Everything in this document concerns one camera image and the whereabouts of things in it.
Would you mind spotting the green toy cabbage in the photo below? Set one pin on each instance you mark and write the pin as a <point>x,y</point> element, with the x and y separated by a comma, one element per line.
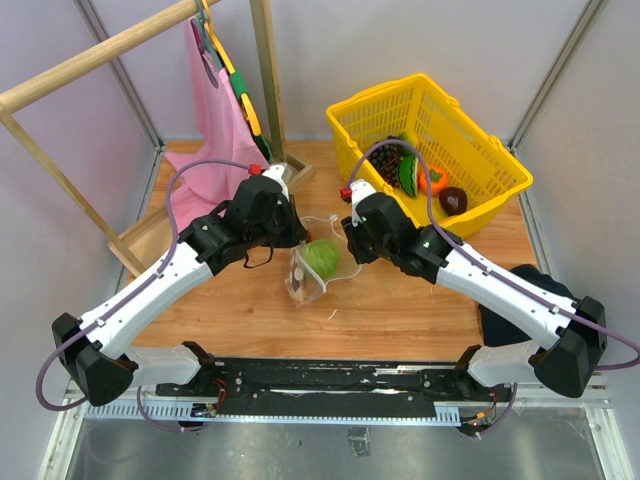
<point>322,256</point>

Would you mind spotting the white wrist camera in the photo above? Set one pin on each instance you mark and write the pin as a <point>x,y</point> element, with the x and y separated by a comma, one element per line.
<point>279,172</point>
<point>354,194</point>

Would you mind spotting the dark brown toy chestnut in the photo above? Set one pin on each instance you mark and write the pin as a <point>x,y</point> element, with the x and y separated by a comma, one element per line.
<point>453,200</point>

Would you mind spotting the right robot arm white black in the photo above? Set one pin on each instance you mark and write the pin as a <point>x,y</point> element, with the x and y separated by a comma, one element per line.
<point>563,346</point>

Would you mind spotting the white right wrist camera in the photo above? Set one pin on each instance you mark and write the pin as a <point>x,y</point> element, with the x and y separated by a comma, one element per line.
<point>354,194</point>

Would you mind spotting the orange toy persimmon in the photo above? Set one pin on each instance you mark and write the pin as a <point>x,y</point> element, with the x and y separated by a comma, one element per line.
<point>436,180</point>

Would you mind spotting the toy papaya slice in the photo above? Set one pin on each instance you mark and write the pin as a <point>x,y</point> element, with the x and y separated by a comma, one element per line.
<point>305,292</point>

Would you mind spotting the black toy grapes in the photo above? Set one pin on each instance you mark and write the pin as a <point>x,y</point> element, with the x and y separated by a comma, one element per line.
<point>386,160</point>

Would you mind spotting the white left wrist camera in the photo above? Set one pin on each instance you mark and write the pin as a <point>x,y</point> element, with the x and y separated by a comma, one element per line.
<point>279,172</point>

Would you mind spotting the wooden clothes rack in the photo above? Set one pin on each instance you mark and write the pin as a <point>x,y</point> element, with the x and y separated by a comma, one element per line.
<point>110,49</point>

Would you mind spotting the clear polka dot zip bag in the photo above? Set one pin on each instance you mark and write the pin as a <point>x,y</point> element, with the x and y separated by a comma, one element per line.
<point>318,228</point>

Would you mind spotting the green t-shirt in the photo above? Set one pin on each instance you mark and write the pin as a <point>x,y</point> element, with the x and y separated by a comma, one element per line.
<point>240,91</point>

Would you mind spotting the yellow clothes hanger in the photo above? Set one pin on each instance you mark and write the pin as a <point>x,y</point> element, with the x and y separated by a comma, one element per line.
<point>225,59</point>

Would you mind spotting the yellow green toy mango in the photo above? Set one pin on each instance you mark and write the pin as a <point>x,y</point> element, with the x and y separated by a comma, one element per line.
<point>406,137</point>

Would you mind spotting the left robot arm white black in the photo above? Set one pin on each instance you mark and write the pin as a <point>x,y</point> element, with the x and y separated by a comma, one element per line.
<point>95,349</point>

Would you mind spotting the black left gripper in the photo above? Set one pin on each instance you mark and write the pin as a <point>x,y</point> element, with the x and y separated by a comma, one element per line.
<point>296,231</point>

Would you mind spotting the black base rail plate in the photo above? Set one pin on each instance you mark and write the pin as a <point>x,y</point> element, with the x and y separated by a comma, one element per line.
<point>335,390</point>

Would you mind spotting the dark navy cloth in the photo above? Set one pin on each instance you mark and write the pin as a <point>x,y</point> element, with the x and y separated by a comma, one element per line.
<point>496,330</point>

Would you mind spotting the pink t-shirt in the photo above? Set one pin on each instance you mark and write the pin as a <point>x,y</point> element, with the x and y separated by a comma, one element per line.
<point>228,144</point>

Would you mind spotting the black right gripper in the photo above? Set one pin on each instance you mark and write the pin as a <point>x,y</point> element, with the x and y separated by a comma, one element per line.
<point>353,233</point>

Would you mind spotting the yellow plastic basket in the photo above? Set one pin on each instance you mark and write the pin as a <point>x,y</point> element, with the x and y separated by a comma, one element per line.
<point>448,138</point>

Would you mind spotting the grey clothes hanger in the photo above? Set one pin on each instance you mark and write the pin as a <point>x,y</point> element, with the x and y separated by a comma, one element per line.
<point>201,28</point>

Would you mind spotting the toy watermelon slice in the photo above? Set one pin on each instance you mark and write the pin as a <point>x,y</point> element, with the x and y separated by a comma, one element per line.
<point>407,175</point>

